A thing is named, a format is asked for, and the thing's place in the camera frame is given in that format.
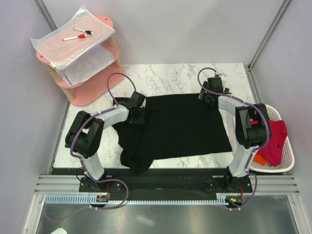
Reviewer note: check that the plastic sleeve with pink paper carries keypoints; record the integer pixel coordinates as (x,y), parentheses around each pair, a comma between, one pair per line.
(61,54)

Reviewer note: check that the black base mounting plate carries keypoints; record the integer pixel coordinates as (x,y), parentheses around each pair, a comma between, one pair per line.
(114,174)

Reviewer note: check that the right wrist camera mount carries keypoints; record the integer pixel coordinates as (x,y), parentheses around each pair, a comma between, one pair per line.
(217,74)

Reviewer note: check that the white paper scrap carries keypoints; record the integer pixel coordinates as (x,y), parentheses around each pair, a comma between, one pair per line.
(59,231)

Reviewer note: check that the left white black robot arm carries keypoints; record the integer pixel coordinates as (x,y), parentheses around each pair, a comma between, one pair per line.
(84,136)

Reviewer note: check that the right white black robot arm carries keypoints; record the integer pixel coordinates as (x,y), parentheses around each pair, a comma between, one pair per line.
(252,126)

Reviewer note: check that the orange t shirt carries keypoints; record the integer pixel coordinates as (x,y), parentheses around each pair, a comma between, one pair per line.
(260,159)

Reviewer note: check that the purple pen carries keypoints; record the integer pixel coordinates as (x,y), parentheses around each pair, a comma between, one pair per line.
(67,80)

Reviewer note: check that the aluminium frame rail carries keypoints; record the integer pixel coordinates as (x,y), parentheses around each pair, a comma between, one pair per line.
(261,185)

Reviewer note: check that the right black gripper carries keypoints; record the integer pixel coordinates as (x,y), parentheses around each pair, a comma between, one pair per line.
(202,93)

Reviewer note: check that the red cap whiteboard marker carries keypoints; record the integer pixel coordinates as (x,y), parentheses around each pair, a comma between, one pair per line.
(81,36)

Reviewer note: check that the black cap whiteboard marker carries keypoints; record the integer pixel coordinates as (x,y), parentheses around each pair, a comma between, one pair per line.
(89,32)

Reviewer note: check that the black t shirt blue logo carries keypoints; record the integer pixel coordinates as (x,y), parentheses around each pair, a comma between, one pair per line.
(174,126)

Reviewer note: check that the white slotted cable duct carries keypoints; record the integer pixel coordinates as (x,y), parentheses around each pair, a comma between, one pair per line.
(103,200)

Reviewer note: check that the magenta t shirt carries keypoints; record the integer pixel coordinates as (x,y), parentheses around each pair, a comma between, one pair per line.
(273,150)

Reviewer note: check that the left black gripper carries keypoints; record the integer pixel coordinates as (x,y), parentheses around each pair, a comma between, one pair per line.
(140,121)

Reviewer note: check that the white plastic laundry basket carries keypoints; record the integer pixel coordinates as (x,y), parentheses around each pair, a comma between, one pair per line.
(287,162)

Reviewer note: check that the printed paper stack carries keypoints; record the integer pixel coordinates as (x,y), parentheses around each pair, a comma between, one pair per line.
(87,65)

